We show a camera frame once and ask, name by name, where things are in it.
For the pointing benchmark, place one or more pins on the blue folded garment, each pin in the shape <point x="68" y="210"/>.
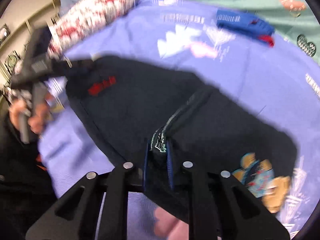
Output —
<point x="246" y="24"/>

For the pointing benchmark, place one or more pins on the floral bolster pillow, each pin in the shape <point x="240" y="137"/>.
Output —
<point x="82" y="20"/>

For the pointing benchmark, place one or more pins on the dark navy pants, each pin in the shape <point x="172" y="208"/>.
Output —
<point x="158" y="118"/>

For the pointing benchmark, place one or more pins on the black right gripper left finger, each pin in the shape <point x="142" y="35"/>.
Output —
<point x="95" y="207"/>

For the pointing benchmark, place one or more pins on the green printed blanket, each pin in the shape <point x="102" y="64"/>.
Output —
<point x="296" y="20"/>

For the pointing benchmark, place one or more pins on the purple printed bed sheet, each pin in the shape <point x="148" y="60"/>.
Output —
<point x="280" y="85"/>

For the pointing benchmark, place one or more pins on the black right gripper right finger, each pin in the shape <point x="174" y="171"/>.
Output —
<point x="235" y="187"/>

